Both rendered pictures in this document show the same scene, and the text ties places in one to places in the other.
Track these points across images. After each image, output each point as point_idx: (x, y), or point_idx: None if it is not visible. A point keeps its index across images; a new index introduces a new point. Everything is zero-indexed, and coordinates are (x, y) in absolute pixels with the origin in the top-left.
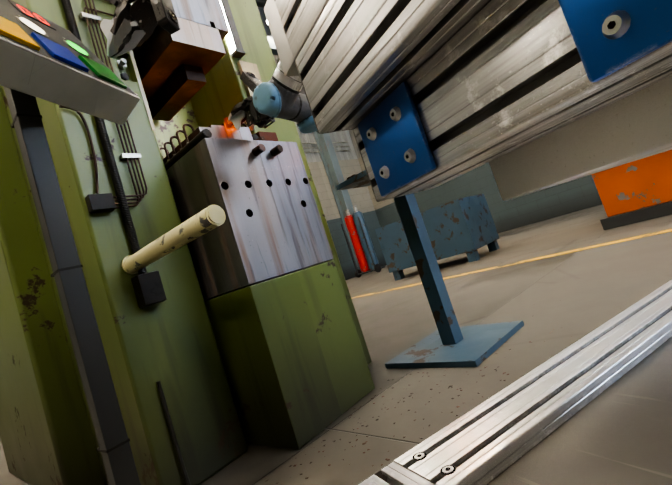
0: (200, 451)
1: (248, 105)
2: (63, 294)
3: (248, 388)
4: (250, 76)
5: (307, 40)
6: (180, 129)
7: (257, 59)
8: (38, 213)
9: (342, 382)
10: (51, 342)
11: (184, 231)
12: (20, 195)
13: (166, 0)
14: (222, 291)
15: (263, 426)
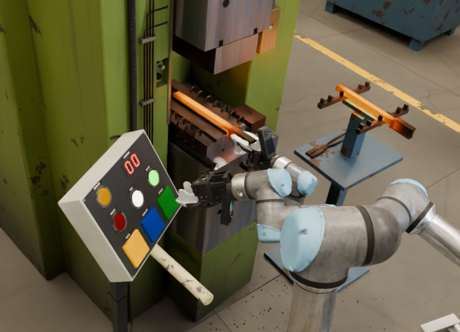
0: (139, 306)
1: (253, 155)
2: (116, 308)
3: (175, 279)
4: (265, 137)
5: None
6: None
7: None
8: None
9: (232, 285)
10: (46, 202)
11: (185, 287)
12: (35, 103)
13: (231, 207)
14: (180, 236)
15: (177, 297)
